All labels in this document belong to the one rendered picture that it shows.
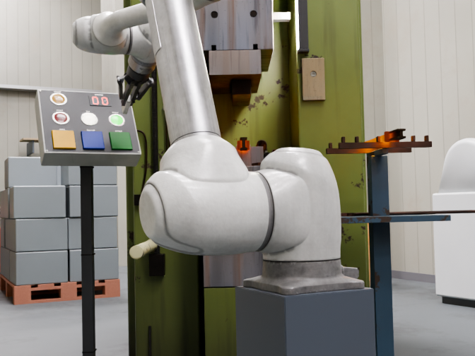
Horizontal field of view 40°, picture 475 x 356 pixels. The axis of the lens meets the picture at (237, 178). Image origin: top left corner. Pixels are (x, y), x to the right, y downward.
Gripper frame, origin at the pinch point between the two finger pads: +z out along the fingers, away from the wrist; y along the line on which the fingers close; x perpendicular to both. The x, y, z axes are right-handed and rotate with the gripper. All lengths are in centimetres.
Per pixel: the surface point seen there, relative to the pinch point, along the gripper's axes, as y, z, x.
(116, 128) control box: -0.6, 13.3, -0.6
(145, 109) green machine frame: 17.6, 26.8, 19.7
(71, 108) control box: -15.6, 13.3, 8.0
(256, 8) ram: 52, -19, 35
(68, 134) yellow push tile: -18.3, 12.6, -4.2
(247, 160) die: 48, 12, -14
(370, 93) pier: 357, 250, 235
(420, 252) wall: 376, 293, 71
